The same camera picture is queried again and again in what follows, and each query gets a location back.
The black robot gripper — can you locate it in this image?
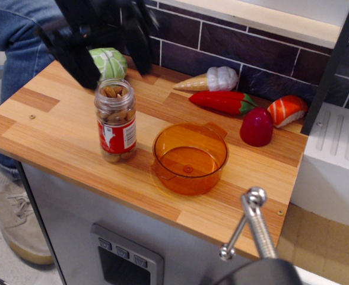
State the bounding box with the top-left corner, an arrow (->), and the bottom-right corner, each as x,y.
36,1 -> 160,89

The clear almond jar red label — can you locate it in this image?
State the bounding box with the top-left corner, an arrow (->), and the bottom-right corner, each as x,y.
94,78 -> 137,163

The orange transparent plastic pot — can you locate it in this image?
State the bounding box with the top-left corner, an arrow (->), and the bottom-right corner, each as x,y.
152,122 -> 229,195

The green toy cabbage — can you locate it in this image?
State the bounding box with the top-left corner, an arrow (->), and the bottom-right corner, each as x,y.
89,47 -> 128,81

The person leg in jeans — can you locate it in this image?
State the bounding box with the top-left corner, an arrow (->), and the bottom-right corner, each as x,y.
0,0 -> 71,179

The toy ice cream cone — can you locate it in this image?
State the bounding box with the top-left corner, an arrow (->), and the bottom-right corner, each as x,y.
173,66 -> 238,91

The red toy chili pepper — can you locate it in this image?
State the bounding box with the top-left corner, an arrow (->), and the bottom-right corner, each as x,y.
189,91 -> 257,115

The dark red toy egg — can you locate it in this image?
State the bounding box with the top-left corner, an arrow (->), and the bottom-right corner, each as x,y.
240,107 -> 274,147

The toy salmon sushi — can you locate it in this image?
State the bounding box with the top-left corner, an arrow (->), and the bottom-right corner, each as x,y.
267,95 -> 308,128

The beige sneaker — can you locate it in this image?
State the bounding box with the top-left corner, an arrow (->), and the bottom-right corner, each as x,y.
0,171 -> 53,265

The black metal shelf post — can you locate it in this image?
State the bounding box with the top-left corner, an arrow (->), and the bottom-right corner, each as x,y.
300,11 -> 349,135

